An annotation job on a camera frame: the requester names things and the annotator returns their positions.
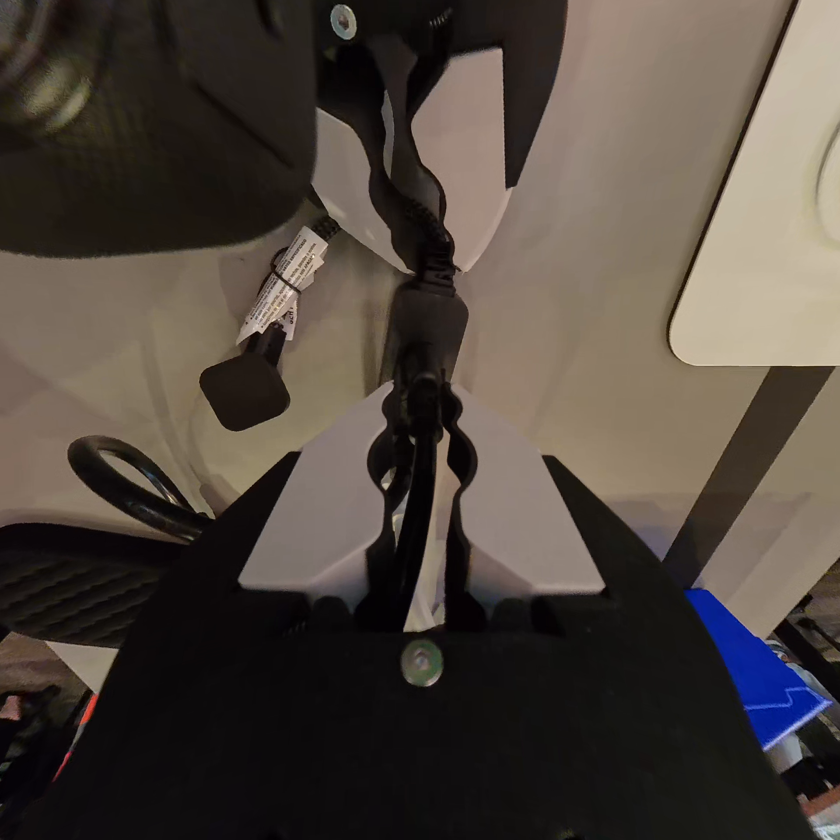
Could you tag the black ribbed pad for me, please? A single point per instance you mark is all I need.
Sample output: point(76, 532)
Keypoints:
point(65, 584)

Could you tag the black power strip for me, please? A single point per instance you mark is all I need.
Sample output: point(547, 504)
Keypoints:
point(413, 308)

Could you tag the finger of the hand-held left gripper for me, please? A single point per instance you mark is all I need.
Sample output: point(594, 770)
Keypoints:
point(472, 131)
point(348, 170)

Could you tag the white board with black edge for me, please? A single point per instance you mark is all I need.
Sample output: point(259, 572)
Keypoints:
point(754, 262)

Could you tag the blue plastic box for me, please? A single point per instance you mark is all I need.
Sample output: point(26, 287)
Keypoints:
point(735, 656)

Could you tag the grey table leg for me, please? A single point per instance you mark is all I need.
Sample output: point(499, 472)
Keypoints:
point(741, 472)

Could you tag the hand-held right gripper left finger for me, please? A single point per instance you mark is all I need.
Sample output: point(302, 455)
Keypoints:
point(315, 525)

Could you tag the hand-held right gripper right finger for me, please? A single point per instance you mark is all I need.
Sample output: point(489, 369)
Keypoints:
point(525, 538)

